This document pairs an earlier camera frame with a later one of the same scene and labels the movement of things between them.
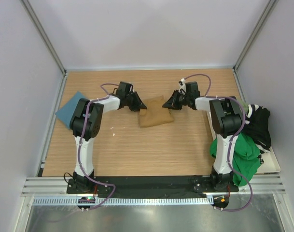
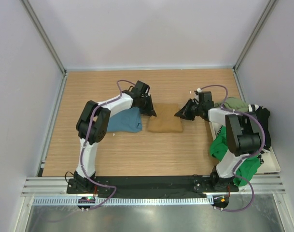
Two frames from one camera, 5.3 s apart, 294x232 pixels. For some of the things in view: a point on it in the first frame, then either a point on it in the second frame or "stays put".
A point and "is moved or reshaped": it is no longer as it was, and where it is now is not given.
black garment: (257, 125) stays put
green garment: (245, 158) stays put
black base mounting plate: (151, 186) stays put
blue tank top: (65, 114) -> (127, 121)
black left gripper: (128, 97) -> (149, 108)
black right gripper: (172, 103) -> (184, 112)
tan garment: (155, 114) is moved or reshaped
